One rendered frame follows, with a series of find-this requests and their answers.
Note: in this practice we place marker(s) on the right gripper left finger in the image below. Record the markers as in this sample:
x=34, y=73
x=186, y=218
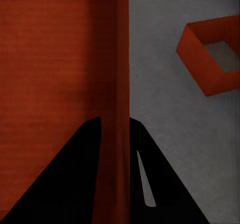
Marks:
x=64, y=192

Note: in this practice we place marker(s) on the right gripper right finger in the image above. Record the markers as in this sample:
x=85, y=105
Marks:
x=174, y=204

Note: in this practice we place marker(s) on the storage box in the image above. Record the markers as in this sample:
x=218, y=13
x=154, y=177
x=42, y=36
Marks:
x=62, y=63
x=207, y=73

